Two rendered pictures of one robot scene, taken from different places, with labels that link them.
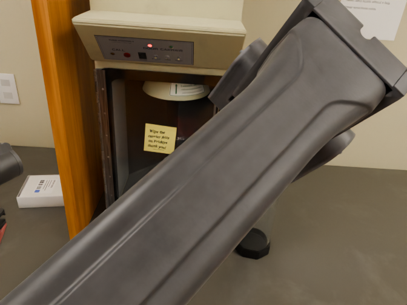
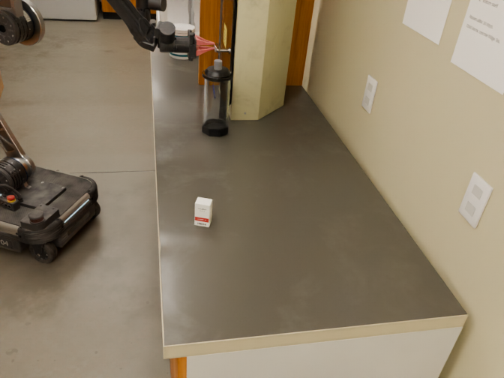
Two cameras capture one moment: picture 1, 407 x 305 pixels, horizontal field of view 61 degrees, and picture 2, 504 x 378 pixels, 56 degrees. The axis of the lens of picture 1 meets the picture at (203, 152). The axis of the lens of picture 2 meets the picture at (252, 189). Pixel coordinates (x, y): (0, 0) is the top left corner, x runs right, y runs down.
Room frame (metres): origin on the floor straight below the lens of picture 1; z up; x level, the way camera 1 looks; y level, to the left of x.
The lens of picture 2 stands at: (0.52, -1.73, 1.75)
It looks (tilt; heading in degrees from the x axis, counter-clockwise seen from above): 34 degrees down; 77
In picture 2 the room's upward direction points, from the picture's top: 6 degrees clockwise
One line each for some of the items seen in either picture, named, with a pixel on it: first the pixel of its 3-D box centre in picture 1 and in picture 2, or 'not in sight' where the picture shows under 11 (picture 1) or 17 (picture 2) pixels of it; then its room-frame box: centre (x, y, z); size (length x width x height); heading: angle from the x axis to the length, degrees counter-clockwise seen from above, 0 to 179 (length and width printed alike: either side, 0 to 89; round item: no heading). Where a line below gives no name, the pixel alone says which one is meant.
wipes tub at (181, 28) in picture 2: not in sight; (181, 41); (0.62, 0.71, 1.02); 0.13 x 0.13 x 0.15
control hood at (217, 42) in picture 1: (162, 45); not in sight; (0.71, 0.10, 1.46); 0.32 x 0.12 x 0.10; 92
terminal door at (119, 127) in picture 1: (163, 149); (226, 44); (0.76, 0.10, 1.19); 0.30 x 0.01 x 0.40; 91
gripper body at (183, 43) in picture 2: not in sight; (183, 45); (0.60, 0.05, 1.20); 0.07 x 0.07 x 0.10; 2
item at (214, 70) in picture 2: not in sight; (217, 69); (0.71, -0.15, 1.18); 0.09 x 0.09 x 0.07
